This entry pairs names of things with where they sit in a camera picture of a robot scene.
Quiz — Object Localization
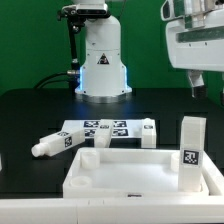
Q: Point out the white desk tabletop tray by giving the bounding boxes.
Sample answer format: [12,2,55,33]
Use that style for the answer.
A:
[62,147,210,198]

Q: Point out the white marker sheet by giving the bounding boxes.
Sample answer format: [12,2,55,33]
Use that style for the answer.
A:
[62,119,142,139]

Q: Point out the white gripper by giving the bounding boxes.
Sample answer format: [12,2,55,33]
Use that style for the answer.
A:
[166,9,224,105]

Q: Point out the black cables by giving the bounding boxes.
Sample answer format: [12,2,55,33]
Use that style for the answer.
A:
[34,71,81,90]

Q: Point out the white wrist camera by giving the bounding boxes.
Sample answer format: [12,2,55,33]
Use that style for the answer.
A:
[160,0,224,21]

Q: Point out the white L-shaped fence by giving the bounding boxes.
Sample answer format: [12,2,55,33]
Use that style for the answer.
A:
[0,153,224,224]

